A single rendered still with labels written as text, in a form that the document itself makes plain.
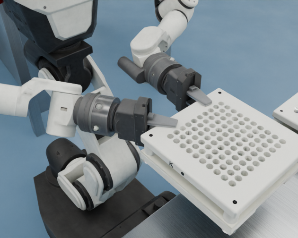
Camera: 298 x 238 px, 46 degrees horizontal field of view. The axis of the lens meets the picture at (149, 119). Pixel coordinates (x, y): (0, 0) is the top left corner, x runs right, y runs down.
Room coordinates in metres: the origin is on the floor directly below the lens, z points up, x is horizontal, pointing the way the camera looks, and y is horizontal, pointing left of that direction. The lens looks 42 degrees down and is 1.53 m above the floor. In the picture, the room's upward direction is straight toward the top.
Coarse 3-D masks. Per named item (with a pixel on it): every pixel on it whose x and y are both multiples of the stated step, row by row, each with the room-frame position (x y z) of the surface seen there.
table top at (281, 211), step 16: (288, 192) 0.51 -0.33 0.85; (160, 208) 0.47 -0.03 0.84; (176, 208) 0.47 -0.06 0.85; (192, 208) 0.47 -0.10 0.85; (272, 208) 0.47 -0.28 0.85; (288, 208) 0.47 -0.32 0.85; (144, 224) 0.43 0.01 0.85; (160, 224) 0.43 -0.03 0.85; (176, 224) 0.43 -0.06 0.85; (192, 224) 0.43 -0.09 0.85; (208, 224) 0.43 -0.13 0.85; (256, 224) 0.43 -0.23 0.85; (272, 224) 0.43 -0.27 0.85; (288, 224) 0.43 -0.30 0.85
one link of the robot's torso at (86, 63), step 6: (42, 60) 1.01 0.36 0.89; (48, 60) 0.99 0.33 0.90; (84, 60) 1.00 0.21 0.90; (42, 66) 0.99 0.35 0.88; (48, 66) 0.96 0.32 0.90; (54, 66) 0.95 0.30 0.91; (84, 66) 0.98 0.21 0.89; (90, 66) 1.00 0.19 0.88; (54, 72) 0.94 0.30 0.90; (60, 72) 0.94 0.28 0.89; (66, 72) 0.94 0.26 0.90; (54, 78) 0.93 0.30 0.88; (60, 78) 0.92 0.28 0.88
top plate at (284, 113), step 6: (294, 96) 0.79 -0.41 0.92; (288, 102) 0.76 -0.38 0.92; (294, 102) 0.76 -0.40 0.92; (282, 108) 0.73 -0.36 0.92; (288, 108) 0.73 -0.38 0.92; (294, 108) 0.73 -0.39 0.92; (276, 114) 0.72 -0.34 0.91; (282, 114) 0.71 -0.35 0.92; (288, 114) 0.71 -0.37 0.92; (294, 114) 0.71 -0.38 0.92; (282, 120) 0.70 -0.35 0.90; (288, 120) 0.69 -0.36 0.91; (294, 120) 0.68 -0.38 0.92; (294, 126) 0.67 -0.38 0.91
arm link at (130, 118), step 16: (96, 96) 0.60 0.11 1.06; (112, 96) 0.61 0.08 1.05; (96, 112) 0.56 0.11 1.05; (112, 112) 0.57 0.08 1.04; (128, 112) 0.55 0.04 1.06; (144, 112) 0.54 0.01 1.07; (96, 128) 0.54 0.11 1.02; (112, 128) 0.56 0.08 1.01; (128, 128) 0.55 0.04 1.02; (144, 128) 0.54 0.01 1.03
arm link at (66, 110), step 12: (60, 96) 0.61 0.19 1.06; (72, 96) 0.61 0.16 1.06; (84, 96) 0.60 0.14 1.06; (60, 108) 0.59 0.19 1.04; (72, 108) 0.59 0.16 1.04; (84, 108) 0.57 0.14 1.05; (48, 120) 0.59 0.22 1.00; (60, 120) 0.58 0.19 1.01; (72, 120) 0.58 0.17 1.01; (84, 120) 0.56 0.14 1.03; (48, 132) 0.57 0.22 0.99; (60, 132) 0.56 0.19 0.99; (72, 132) 0.57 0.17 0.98
